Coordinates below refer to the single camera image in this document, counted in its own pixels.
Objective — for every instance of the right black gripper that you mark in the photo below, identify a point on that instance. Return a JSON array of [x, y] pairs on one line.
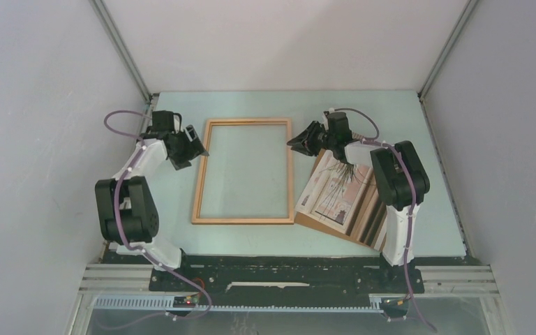
[[305, 142]]

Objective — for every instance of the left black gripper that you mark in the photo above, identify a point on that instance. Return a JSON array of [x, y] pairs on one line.
[[179, 162]]

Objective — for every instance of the wooden picture frame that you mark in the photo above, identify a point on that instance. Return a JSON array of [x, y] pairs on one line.
[[247, 177]]

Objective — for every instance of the plant photo print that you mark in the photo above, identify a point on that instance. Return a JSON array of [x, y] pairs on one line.
[[337, 199]]

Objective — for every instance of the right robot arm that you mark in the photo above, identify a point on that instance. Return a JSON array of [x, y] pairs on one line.
[[401, 180]]

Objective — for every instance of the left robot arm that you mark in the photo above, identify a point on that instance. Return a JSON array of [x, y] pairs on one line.
[[127, 211]]

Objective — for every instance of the brown backing board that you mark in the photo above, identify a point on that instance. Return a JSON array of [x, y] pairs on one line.
[[314, 226]]

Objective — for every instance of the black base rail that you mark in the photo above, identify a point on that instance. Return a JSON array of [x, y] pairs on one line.
[[296, 280]]

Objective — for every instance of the left aluminium corner post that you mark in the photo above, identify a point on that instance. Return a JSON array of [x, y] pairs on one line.
[[110, 27]]

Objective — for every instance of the aluminium corner post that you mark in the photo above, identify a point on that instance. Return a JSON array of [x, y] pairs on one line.
[[450, 43], [110, 27]]

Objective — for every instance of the grey slotted cable duct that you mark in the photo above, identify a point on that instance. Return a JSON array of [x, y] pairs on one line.
[[179, 303]]

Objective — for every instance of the right aluminium corner post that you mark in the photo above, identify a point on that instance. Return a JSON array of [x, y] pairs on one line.
[[450, 43]]

